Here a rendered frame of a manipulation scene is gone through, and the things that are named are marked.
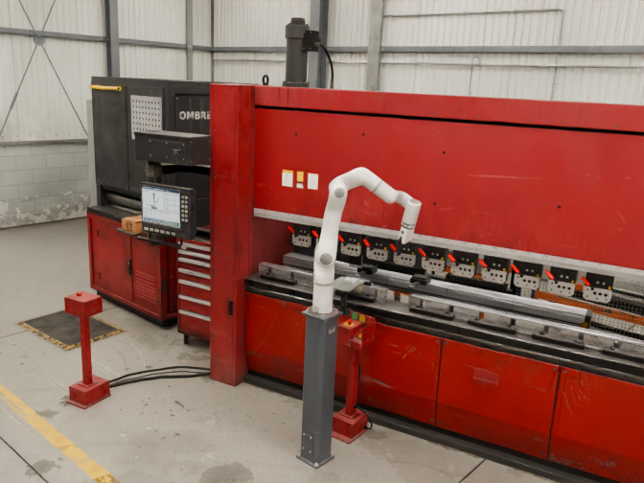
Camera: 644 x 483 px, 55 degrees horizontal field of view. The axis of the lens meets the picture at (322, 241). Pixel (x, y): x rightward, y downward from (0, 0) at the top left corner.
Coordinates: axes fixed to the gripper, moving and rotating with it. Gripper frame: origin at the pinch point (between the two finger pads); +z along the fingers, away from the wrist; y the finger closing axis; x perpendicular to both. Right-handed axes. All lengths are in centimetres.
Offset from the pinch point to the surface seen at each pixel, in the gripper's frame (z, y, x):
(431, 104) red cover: -73, 47, 29
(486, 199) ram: -29, 49, -23
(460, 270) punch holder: 19, 40, -24
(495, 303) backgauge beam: 45, 67, -45
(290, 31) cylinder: -88, 38, 145
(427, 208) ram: -10.7, 40.1, 9.6
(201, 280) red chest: 126, 3, 177
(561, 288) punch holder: 5, 52, -83
